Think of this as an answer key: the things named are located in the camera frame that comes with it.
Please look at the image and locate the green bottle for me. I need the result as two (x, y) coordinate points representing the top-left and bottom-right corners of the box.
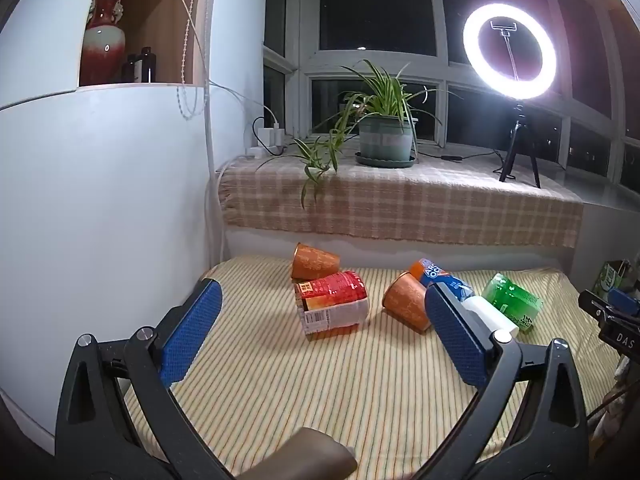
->
(481, 273), (544, 334)

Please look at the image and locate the brown rounded object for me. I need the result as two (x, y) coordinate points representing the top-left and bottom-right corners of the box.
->
(234, 427), (359, 480)

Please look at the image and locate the green carton box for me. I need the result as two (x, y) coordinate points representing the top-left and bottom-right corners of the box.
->
(597, 259), (632, 294)

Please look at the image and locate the orange paper cup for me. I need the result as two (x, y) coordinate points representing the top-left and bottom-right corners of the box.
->
(291, 242), (341, 281)
(382, 272), (432, 334)

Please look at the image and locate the white bead cord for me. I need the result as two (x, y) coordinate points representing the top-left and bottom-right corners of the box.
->
(175, 0), (207, 121)

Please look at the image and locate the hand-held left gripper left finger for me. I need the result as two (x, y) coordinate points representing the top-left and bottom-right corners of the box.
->
(55, 278), (236, 480)

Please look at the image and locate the black cable with switch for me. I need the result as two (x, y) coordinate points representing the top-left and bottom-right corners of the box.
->
(414, 137), (506, 163)

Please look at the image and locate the dark bottle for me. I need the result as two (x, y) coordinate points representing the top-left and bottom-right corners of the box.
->
(122, 53), (142, 84)
(140, 47), (157, 84)

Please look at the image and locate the white cable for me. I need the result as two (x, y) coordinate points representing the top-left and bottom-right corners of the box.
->
(154, 0), (279, 128)

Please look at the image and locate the red and white vase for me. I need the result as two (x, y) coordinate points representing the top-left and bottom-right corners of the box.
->
(80, 0), (134, 87)

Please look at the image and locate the checked beige cloth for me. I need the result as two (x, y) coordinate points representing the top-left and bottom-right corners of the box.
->
(217, 151), (584, 249)

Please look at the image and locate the spider plant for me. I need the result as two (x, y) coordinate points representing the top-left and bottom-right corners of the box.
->
(256, 59), (464, 211)

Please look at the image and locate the white cabinet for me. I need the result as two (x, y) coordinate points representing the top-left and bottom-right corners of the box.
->
(0, 0), (271, 442)

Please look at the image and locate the ring light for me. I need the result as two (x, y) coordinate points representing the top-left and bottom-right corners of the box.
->
(462, 2), (558, 101)

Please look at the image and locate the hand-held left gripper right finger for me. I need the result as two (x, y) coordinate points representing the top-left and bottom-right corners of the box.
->
(415, 282), (589, 480)

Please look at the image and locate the green flower pot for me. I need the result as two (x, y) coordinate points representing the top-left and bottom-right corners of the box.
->
(358, 114), (416, 162)

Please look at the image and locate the green pot saucer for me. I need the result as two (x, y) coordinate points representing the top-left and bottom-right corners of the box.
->
(354, 151), (417, 169)

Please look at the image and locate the striped yellow mat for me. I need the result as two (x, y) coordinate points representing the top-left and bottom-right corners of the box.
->
(121, 254), (622, 477)

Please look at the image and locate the red snack box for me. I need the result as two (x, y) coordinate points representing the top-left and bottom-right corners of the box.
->
(295, 270), (370, 342)

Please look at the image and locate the black tripod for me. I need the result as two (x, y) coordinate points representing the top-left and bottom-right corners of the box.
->
(498, 102), (541, 190)

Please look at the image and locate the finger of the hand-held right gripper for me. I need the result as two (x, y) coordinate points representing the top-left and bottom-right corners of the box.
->
(578, 287), (640, 322)

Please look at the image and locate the white window frame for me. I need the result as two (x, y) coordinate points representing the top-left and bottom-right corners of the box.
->
(263, 0), (640, 196)

